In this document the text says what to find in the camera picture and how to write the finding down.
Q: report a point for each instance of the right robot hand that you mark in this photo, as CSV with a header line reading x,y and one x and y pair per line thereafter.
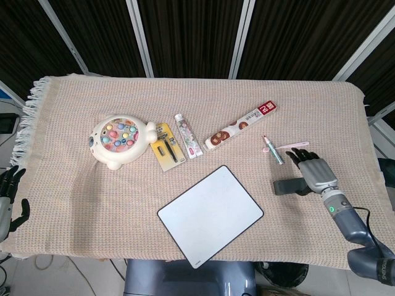
x,y
316,174

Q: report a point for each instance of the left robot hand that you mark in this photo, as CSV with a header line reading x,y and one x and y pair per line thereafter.
x,y
6,197

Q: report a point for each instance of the dark grey whiteboard eraser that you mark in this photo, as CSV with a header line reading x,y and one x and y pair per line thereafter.
x,y
289,187

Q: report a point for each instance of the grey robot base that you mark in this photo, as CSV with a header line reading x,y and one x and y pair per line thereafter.
x,y
188,279

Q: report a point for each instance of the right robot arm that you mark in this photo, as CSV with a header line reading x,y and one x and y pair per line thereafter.
x,y
355,228

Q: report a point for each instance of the white whiteboard with black rim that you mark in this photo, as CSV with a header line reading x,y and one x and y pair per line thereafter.
x,y
210,216

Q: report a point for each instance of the pink plastic spoon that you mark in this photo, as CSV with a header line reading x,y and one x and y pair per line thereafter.
x,y
290,145

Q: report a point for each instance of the green marker pen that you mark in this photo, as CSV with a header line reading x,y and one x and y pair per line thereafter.
x,y
273,150

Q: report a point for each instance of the long baking paper box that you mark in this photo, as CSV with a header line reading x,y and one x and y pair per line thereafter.
x,y
241,125

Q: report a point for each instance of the black round bin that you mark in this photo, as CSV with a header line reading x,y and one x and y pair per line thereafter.
x,y
284,272

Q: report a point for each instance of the cream seal fishing toy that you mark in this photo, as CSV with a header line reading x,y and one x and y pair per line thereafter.
x,y
119,140

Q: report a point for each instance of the beige woven tablecloth with fringe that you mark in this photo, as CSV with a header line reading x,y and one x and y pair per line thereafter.
x,y
185,154

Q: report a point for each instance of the white floral toothpaste tube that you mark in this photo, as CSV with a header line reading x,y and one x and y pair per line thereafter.
x,y
188,136

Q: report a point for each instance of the razor in yellow blister pack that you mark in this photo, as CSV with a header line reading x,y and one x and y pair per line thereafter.
x,y
168,146

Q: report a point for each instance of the black folding screen with frame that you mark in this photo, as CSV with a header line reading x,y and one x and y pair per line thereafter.
x,y
197,37

